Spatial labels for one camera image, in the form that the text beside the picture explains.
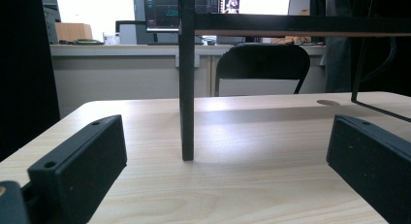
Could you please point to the beige back counter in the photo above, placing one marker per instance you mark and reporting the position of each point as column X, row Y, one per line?
column 122, row 75

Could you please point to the black two-tier shelf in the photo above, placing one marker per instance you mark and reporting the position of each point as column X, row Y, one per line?
column 187, row 88

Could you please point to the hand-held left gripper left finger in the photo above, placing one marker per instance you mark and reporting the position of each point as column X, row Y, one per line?
column 80, row 166

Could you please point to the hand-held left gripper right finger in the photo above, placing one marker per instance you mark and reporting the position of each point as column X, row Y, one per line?
column 371, row 166

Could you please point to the dark cup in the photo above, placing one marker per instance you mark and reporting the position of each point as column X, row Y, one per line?
column 210, row 40

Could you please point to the brown cardboard box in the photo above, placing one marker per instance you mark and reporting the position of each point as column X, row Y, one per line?
column 73, row 31

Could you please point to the round table grommet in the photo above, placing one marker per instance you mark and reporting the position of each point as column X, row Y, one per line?
column 328, row 102

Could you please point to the bright screen monitor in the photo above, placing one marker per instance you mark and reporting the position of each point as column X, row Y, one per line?
column 258, row 2

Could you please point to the white wall socket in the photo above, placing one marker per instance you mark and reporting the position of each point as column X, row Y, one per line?
column 197, row 60

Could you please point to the dark screen monitor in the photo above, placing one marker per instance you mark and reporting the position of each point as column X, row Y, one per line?
column 161, row 10

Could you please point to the black folding chair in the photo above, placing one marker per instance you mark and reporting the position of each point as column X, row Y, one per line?
column 261, row 62

